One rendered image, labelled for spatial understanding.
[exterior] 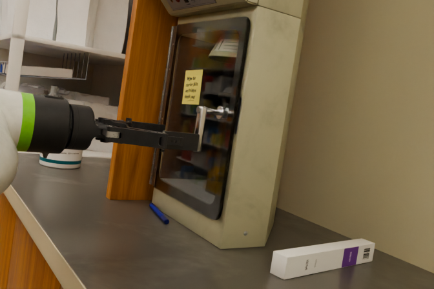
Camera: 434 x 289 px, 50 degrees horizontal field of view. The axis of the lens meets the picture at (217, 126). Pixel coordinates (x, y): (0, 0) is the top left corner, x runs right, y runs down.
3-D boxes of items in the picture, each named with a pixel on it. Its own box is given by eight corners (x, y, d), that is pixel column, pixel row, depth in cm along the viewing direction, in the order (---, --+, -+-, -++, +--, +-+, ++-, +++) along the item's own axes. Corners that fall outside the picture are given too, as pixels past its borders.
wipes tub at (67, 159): (74, 162, 160) (80, 119, 159) (85, 169, 149) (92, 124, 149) (34, 160, 153) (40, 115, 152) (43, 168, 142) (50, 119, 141)
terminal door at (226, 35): (154, 186, 115) (177, 25, 113) (219, 222, 90) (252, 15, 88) (151, 186, 115) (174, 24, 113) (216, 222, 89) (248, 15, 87)
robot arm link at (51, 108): (18, 151, 77) (29, 162, 69) (27, 81, 76) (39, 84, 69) (55, 153, 80) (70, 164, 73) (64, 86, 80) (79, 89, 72)
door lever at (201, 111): (217, 154, 91) (211, 152, 93) (225, 106, 91) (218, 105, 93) (194, 152, 88) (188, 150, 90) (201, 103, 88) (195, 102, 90)
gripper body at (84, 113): (75, 105, 72) (130, 112, 77) (61, 101, 79) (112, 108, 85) (68, 153, 73) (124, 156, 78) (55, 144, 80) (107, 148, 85)
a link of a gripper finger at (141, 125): (130, 137, 90) (129, 136, 90) (163, 139, 93) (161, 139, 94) (133, 121, 89) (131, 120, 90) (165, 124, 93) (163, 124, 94)
